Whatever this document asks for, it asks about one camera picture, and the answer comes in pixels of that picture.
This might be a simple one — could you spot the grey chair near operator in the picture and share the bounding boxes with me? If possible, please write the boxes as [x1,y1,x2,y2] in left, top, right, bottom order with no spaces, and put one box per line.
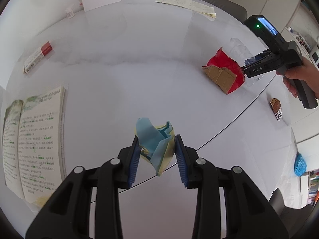
[269,188,313,220]

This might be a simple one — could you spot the cream paper sheets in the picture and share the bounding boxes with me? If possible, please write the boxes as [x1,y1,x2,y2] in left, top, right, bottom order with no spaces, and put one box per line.
[155,0,216,19]

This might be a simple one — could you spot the blue plastic bag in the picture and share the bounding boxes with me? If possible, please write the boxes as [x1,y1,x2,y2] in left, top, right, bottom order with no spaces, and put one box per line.
[294,152,307,176]

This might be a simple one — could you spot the red paper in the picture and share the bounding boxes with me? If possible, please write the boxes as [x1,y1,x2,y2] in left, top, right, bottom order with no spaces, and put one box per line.
[202,47,245,94]

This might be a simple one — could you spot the open bookshelf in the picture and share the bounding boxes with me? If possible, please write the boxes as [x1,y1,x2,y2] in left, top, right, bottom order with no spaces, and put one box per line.
[307,169,319,206]

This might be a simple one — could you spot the operator right hand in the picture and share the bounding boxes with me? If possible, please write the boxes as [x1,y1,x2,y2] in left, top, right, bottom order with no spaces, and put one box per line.
[283,57,319,99]

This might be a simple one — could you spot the clear plastic bottle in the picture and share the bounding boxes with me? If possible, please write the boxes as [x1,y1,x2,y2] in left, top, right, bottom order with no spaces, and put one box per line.
[226,38,254,66]

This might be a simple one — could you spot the red white small box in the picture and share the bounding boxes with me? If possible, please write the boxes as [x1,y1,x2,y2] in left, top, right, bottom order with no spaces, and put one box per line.
[23,41,52,74]

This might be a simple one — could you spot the grey chair behind table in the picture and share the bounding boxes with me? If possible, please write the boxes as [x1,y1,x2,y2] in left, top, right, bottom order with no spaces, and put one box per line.
[201,0,248,29]

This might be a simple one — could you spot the brown patterned snack box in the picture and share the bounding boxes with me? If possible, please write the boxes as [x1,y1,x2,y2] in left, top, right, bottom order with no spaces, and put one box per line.
[270,98,282,121]

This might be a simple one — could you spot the open textbook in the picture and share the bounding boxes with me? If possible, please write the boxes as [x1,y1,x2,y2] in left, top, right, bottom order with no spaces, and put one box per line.
[2,86,65,208]

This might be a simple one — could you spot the yellow blue paper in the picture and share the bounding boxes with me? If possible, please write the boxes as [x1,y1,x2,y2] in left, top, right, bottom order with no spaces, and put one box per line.
[135,118,175,176]

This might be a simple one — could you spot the brown cardboard piece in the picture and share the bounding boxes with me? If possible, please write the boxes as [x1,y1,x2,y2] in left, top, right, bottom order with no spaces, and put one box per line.
[202,65,237,94]

